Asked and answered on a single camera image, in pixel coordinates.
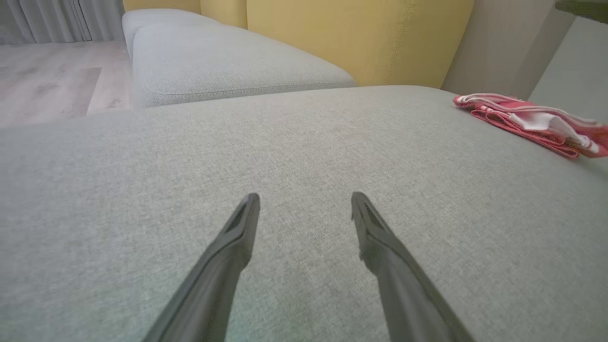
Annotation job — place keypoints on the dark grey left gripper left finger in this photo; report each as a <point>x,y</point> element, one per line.
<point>213,285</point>

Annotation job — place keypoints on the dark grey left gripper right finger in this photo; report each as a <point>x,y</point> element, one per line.
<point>403,294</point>

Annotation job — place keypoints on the red cloth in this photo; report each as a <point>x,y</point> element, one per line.
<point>536,123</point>

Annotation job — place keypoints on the large grey sofa seat cushion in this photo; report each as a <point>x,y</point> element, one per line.
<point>304,152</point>

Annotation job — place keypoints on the medium grey sofa seat cushion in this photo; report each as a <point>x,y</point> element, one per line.
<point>228,66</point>

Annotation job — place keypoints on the wide yellow sofa backrest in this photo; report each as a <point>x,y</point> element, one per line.
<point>351,38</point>

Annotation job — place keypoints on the small grey sofa seat cushion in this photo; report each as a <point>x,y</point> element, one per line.
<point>161,19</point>

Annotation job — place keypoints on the narrow yellow sofa backrest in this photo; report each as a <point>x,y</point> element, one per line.
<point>223,12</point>

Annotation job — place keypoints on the grey pleated curtain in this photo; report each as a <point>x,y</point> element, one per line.
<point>57,19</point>

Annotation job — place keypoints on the dark side table top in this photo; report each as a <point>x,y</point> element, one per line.
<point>584,9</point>

